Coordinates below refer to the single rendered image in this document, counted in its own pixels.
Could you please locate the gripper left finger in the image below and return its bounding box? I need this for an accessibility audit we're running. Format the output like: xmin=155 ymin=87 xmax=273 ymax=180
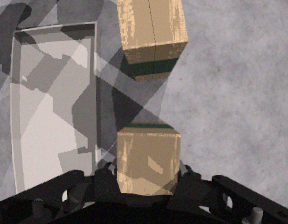
xmin=0 ymin=162 xmax=121 ymax=224

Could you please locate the tan coffee pack green band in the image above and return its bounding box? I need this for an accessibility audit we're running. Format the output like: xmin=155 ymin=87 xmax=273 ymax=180
xmin=116 ymin=0 xmax=190 ymax=83
xmin=115 ymin=122 xmax=182 ymax=197

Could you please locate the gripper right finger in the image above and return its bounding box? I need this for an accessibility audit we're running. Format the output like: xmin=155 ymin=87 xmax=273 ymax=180
xmin=171 ymin=163 xmax=288 ymax=224

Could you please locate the white shallow tray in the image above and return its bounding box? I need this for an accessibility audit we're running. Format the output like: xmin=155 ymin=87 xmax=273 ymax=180
xmin=9 ymin=21 xmax=103 ymax=195

